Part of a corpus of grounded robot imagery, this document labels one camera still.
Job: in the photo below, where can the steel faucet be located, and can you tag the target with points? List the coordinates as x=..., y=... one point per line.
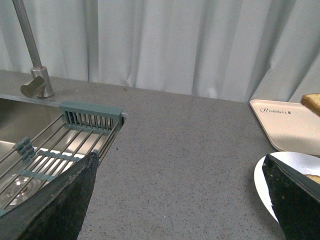
x=40, y=85

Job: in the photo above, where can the grey-white curtain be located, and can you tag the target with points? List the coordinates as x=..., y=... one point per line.
x=234, y=50

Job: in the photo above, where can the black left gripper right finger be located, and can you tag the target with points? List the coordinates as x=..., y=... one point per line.
x=295, y=199

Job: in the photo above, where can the bread slice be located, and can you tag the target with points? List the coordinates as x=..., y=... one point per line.
x=312, y=102
x=315, y=178

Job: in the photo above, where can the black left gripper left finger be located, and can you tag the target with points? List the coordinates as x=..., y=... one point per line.
x=58, y=210

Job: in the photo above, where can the steel sink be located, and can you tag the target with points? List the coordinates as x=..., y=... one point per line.
x=22, y=117

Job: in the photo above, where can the beige rabbit tray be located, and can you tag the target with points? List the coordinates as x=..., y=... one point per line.
x=289, y=126

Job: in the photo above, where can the white round plate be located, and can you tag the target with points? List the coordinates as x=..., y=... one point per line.
x=303, y=163

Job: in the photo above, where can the green sink drain rack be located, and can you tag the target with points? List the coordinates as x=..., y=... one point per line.
x=62, y=140

